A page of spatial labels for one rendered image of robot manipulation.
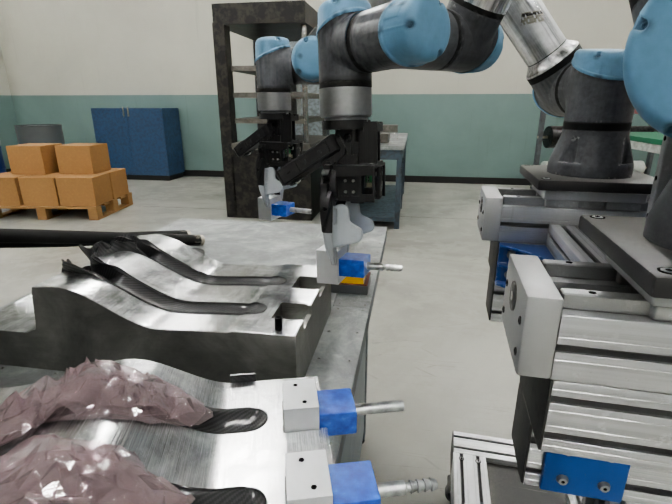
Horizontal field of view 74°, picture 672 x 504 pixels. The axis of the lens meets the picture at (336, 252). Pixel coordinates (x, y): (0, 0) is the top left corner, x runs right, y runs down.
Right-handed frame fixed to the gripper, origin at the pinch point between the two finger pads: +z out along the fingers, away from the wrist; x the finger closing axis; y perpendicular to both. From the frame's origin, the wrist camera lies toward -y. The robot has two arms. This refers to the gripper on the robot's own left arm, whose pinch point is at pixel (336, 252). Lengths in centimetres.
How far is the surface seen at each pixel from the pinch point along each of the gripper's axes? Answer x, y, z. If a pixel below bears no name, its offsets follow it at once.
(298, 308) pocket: -8.1, -3.3, 6.8
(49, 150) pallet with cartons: 306, -431, -6
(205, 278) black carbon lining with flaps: -2.1, -23.5, 5.7
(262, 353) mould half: -17.8, -4.4, 9.3
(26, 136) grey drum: 400, -583, -22
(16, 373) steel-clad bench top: -25.0, -40.8, 14.2
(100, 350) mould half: -21.5, -28.0, 10.4
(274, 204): 30.2, -25.5, -2.1
